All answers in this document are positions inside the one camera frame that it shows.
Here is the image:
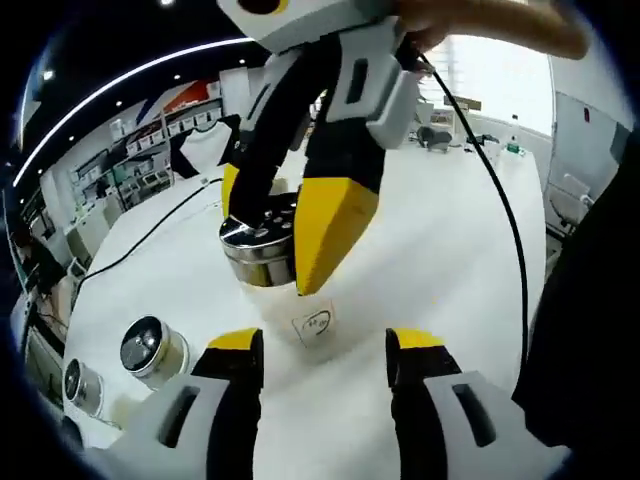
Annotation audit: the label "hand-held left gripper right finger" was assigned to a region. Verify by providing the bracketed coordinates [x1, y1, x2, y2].
[384, 327, 574, 480]

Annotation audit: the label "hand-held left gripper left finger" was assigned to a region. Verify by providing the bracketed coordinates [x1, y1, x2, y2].
[107, 327, 265, 480]

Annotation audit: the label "tall seasoning bottle white contents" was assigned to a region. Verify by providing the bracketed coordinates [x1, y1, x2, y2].
[218, 192, 344, 359]

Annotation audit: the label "small seasoning bottle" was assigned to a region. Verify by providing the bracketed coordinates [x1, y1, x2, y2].
[62, 357, 105, 419]
[118, 314, 192, 392]

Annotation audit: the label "clear bottle green label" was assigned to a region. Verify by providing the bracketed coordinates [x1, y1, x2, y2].
[504, 115, 524, 156]

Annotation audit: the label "person's right hand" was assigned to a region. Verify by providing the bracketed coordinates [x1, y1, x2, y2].
[394, 0, 590, 64]

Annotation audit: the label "dark grey headset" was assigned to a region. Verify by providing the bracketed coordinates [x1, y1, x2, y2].
[417, 124, 454, 154]

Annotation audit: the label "curved ceiling light strip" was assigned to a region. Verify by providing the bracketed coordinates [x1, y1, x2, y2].
[12, 38, 251, 186]

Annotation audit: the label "person's dark clothing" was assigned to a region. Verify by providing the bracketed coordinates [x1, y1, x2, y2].
[510, 134, 640, 451]

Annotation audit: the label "white office chair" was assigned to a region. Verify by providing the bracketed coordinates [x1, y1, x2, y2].
[547, 172, 596, 236]

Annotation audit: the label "wall shelf with white bins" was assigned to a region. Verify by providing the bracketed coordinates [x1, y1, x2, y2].
[109, 94, 224, 151]

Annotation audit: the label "black table cable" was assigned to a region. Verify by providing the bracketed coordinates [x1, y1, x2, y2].
[74, 178, 224, 296]

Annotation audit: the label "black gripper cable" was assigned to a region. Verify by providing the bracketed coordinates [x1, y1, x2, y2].
[412, 49, 531, 396]

